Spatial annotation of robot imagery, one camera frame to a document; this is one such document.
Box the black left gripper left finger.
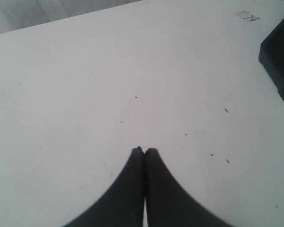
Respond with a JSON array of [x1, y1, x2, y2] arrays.
[[66, 147, 145, 227]]

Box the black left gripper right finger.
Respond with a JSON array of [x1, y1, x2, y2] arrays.
[[145, 148, 229, 227]]

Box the black metal shelf rack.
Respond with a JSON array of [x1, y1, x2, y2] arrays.
[[258, 19, 284, 101]]

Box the clear tape piece far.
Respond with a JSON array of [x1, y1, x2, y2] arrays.
[[236, 10, 260, 22]]

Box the white backdrop curtain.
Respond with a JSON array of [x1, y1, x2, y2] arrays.
[[0, 0, 132, 34]]

